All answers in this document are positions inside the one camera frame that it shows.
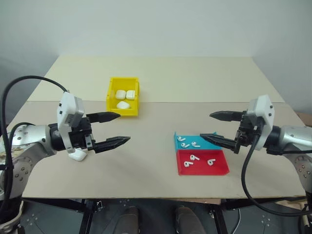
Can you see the blue plastic tray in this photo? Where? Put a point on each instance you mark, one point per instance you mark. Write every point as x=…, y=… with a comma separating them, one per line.
x=207, y=144

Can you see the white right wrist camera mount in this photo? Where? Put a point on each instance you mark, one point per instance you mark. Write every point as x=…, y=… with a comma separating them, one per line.
x=264, y=107

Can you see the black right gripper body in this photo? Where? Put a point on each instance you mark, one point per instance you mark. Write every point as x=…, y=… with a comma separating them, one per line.
x=247, y=131

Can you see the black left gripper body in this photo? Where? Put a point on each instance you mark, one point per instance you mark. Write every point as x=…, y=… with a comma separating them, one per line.
x=81, y=136

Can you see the yellow plastic bin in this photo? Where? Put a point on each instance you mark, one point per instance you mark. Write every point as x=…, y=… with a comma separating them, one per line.
x=111, y=106

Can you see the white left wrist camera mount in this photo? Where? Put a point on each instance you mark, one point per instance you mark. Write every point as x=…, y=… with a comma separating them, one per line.
x=68, y=107

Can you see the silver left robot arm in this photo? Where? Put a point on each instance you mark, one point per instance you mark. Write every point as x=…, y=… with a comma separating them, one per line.
x=29, y=136

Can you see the black metal table frame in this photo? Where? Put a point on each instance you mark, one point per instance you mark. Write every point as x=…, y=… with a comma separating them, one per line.
x=87, y=214

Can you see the red plastic tray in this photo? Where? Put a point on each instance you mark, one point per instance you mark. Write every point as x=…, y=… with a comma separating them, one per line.
x=202, y=169

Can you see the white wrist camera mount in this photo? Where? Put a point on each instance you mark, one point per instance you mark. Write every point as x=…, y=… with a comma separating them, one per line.
x=264, y=107
x=68, y=107

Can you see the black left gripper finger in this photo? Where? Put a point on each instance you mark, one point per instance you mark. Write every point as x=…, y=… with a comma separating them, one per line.
x=104, y=117
x=111, y=143

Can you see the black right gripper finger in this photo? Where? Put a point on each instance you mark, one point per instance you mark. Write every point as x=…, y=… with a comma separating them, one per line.
x=228, y=116
x=220, y=142

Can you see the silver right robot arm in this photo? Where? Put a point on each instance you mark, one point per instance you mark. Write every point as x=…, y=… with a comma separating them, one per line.
x=293, y=136

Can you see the dark rounded shape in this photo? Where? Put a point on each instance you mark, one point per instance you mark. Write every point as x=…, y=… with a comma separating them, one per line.
x=189, y=220

